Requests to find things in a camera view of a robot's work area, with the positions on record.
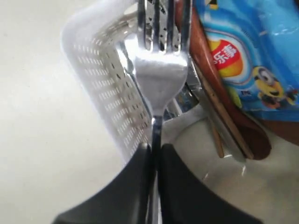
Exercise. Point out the blue chips snack bag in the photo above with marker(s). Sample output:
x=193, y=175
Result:
x=255, y=48

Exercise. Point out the brown round plate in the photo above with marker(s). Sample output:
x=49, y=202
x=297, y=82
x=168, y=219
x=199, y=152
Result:
x=200, y=52

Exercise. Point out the silver metal fork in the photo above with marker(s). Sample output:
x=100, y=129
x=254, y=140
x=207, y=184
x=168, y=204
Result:
x=160, y=76

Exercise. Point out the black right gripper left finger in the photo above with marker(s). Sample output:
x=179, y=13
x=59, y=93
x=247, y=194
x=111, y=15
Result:
x=123, y=201

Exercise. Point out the brown wooden spoon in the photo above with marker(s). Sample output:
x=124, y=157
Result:
x=253, y=134

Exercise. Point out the white perforated plastic basket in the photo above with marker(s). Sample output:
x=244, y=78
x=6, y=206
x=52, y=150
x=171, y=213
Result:
x=97, y=42

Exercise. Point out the speckled white bowl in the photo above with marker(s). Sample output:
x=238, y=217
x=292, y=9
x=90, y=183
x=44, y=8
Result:
x=267, y=189

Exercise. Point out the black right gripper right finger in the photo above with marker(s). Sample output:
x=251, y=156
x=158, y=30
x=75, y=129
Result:
x=186, y=200

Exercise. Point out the silver metal cup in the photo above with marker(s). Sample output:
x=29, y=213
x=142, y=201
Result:
x=184, y=105

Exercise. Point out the wooden chopstick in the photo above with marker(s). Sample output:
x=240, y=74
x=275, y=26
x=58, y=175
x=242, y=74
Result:
x=217, y=139
x=237, y=146

